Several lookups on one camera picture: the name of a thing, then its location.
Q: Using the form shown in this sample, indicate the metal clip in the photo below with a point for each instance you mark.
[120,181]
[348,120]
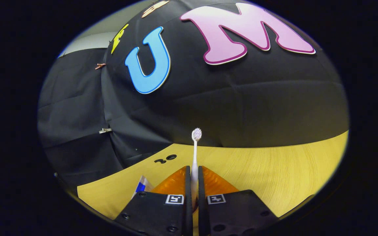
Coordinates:
[105,130]

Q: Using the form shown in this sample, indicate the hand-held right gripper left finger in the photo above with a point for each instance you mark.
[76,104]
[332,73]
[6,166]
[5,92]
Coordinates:
[157,213]

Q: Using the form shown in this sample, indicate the white toothbrush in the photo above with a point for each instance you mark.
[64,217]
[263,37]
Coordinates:
[194,164]

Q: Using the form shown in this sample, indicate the black backdrop cloth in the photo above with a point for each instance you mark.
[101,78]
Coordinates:
[241,105]

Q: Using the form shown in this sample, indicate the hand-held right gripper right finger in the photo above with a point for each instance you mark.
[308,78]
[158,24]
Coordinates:
[235,213]

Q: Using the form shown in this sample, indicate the orange clip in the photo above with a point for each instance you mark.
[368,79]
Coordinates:
[99,66]

